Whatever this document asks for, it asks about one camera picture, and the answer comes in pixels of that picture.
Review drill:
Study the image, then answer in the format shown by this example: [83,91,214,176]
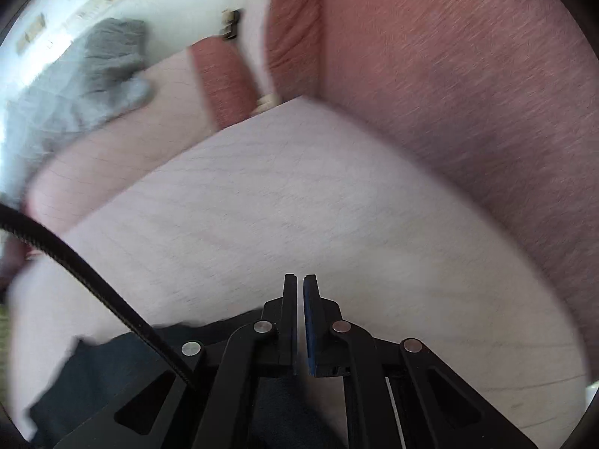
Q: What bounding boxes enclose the black cable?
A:
[0,202,198,391]

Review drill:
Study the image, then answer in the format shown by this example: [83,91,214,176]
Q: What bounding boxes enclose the grey cloth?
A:
[0,18,153,183]

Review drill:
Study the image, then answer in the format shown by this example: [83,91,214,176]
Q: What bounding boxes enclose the red-brown sofa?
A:
[265,0,599,337]

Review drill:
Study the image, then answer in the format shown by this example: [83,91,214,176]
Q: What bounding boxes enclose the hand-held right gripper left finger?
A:
[52,273,299,449]

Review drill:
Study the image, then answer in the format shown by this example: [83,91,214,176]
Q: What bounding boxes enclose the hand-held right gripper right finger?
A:
[303,273,539,449]

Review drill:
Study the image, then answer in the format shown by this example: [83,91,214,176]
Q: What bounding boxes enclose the dark pants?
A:
[29,307,347,449]

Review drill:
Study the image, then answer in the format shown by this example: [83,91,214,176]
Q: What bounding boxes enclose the dark wall switch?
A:
[220,8,242,41]

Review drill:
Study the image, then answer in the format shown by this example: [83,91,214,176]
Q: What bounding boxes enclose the red-brown cushion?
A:
[189,36,259,131]

